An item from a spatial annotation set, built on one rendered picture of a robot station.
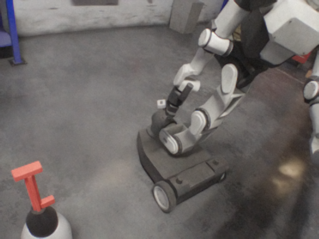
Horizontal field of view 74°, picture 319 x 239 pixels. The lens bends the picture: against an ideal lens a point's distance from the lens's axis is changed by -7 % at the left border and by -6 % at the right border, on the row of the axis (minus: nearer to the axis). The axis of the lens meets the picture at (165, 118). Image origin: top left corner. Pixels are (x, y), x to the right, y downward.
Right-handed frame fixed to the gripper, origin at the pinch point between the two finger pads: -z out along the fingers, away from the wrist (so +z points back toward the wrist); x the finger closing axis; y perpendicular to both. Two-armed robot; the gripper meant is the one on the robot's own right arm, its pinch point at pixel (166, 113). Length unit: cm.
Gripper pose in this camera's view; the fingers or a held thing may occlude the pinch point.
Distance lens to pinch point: 127.7
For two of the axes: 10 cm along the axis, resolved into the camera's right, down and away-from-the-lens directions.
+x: 0.5, 7.2, -6.9
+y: 9.1, 2.5, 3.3
